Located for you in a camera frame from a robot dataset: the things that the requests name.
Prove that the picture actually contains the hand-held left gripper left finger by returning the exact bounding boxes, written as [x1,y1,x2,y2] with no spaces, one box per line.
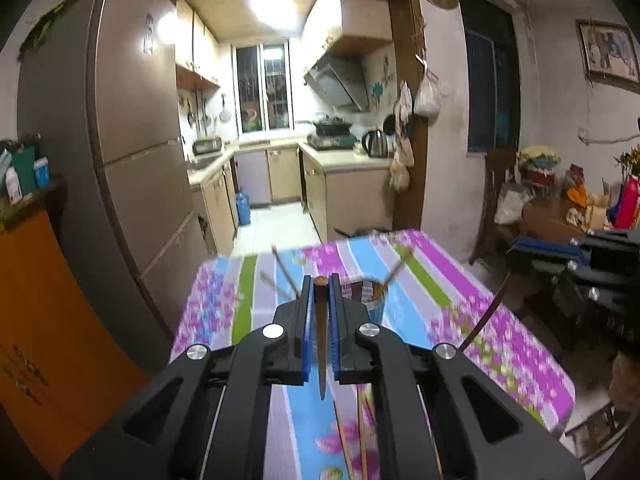
[60,274,315,480]

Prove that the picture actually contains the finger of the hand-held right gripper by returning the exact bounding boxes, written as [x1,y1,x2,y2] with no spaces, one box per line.
[512,237,593,261]
[530,260,601,301]

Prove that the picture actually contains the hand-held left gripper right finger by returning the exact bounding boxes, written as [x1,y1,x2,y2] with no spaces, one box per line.
[327,273,586,480]

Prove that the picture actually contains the dark brown chopstick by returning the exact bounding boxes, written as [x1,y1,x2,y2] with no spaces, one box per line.
[461,271,511,355]
[313,275,330,402]

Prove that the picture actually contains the blue perforated utensil holder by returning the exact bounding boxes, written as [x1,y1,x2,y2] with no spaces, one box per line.
[349,274,390,311]

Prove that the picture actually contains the bunch of wooden chopsticks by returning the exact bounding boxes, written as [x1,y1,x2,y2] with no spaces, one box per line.
[259,244,416,480]

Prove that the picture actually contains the wooden sideboard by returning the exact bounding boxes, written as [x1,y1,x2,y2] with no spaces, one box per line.
[520,195,616,246]

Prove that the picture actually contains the white tote bag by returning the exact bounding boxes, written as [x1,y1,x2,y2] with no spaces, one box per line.
[494,182,526,226]

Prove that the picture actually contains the orange ornament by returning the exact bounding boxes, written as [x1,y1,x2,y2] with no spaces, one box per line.
[565,180,591,211]

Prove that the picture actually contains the dark wooden chair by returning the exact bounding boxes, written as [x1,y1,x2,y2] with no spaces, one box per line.
[470,147,521,266]

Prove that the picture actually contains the floral striped tablecloth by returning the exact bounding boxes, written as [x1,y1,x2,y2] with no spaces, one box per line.
[170,230,577,480]

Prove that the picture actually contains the wooden stool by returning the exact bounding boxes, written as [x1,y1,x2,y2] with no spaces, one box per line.
[562,350,640,463]

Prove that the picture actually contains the beige kitchen base cabinets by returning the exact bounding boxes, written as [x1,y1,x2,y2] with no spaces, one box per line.
[187,142,396,256]

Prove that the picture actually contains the blue water bottle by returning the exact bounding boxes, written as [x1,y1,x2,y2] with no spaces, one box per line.
[235,189,252,226]

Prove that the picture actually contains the beige hanging bags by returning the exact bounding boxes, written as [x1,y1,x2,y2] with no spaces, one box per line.
[389,135,416,192]

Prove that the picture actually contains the green gas stove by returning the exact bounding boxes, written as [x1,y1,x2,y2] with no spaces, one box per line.
[306,132,358,151]

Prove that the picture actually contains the dark room window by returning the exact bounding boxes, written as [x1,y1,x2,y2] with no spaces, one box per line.
[457,0,521,153]

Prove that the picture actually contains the steel electric kettle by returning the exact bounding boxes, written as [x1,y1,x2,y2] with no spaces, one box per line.
[361,128,390,158]

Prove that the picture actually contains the white hanging plastic bag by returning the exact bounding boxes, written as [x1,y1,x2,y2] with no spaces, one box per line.
[414,70,443,118]

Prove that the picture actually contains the black wok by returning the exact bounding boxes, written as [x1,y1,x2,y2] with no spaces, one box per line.
[312,115,351,136]

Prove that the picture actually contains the white hanging cloth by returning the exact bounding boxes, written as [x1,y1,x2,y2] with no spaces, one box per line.
[395,80,413,126]

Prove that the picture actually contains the silver toaster oven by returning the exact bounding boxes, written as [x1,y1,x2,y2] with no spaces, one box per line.
[192,136,224,157]

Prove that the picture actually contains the steel range hood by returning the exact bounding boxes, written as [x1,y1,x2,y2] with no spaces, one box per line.
[303,52,373,111]

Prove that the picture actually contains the barred kitchen window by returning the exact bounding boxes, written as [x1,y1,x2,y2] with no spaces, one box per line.
[232,42,291,133]

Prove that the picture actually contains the orange wooden cabinet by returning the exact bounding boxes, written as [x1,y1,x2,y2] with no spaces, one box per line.
[0,180,151,478]

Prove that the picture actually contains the grey multi-door refrigerator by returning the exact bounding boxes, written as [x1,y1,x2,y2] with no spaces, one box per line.
[17,0,211,356]

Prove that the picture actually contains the beige cabinet above hood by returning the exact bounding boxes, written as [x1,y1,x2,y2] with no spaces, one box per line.
[301,0,396,58]

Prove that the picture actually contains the blue white cup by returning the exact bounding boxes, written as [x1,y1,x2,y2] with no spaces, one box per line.
[32,156,52,188]

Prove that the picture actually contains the kitchen ceiling light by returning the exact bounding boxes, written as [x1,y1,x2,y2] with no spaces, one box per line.
[247,0,311,31]

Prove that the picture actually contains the white bottle red label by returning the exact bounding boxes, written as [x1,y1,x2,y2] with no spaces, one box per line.
[4,167,23,200]

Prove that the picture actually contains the green container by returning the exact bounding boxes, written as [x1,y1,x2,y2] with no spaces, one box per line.
[10,146,37,195]

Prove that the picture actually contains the dried green leaves bundle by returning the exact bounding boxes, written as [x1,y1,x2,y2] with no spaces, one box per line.
[19,0,118,58]

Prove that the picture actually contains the framed wall picture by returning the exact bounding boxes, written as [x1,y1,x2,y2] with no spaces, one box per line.
[575,19,640,86]

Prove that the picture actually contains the blue flower wall sticker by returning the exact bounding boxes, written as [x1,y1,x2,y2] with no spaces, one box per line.
[370,57,393,111]

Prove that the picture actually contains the beige wall cabinets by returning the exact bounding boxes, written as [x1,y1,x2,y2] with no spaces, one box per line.
[175,0,222,92]

